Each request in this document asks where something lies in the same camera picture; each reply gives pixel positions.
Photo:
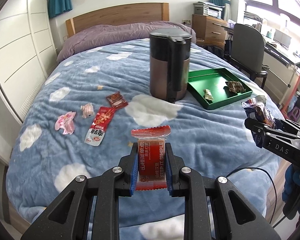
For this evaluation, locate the black bronze electric kettle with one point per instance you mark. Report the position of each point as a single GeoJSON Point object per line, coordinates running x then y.
{"type": "Point", "coordinates": [169, 63]}

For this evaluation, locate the purple duvet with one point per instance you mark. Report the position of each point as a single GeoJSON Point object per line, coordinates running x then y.
{"type": "Point", "coordinates": [102, 35]}

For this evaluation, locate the blue cloud pattern blanket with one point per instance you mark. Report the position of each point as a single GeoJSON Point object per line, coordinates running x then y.
{"type": "Point", "coordinates": [212, 142]}

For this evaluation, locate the red hawthorn snack bar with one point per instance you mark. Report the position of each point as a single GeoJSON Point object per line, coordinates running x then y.
{"type": "Point", "coordinates": [151, 157]}

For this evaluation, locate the green cardboard tray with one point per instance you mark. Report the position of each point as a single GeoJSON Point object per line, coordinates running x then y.
{"type": "Point", "coordinates": [214, 80]}

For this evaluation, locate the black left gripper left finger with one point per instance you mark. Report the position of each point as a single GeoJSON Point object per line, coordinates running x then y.
{"type": "Point", "coordinates": [68, 216]}

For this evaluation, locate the grey white printer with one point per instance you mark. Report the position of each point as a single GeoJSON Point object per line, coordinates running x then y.
{"type": "Point", "coordinates": [208, 9]}

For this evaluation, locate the wooden drawer cabinet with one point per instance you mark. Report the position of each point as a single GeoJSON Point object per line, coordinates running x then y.
{"type": "Point", "coordinates": [209, 30]}

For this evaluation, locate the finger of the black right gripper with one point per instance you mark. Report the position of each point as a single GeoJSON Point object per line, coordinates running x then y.
{"type": "Point", "coordinates": [288, 126]}
{"type": "Point", "coordinates": [255, 126]}

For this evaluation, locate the small pink striped candy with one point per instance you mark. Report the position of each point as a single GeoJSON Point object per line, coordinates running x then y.
{"type": "Point", "coordinates": [87, 110]}

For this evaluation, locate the pink floral snack packet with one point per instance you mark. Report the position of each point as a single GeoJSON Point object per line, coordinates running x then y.
{"type": "Point", "coordinates": [66, 122]}

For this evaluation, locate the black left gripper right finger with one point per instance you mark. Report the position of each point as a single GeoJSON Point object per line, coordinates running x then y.
{"type": "Point", "coordinates": [214, 208]}

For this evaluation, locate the red white long snack packet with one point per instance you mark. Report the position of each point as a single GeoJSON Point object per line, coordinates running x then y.
{"type": "Point", "coordinates": [97, 130]}

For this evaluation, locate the wall power socket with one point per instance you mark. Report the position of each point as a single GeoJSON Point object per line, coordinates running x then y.
{"type": "Point", "coordinates": [186, 22]}

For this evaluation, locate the small dark red packet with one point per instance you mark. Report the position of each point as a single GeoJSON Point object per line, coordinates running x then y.
{"type": "Point", "coordinates": [117, 101]}

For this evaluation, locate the dark grey chair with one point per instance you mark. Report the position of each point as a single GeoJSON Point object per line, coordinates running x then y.
{"type": "Point", "coordinates": [247, 52]}

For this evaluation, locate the blue glove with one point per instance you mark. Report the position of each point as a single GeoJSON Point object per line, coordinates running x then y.
{"type": "Point", "coordinates": [292, 178]}

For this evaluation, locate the wooden headboard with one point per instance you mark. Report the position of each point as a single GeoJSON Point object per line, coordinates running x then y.
{"type": "Point", "coordinates": [119, 15]}

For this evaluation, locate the small olive green packet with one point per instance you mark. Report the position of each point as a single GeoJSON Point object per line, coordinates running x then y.
{"type": "Point", "coordinates": [207, 95]}

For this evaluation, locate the brown nutritious snack packet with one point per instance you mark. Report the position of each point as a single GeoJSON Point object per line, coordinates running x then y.
{"type": "Point", "coordinates": [234, 87]}

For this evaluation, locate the white desk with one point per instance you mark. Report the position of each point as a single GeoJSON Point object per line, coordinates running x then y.
{"type": "Point", "coordinates": [280, 52]}

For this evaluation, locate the blue white cookie packet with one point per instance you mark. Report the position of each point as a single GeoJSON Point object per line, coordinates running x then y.
{"type": "Point", "coordinates": [255, 108]}

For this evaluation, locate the white wardrobe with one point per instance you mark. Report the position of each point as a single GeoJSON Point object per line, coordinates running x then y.
{"type": "Point", "coordinates": [27, 58]}

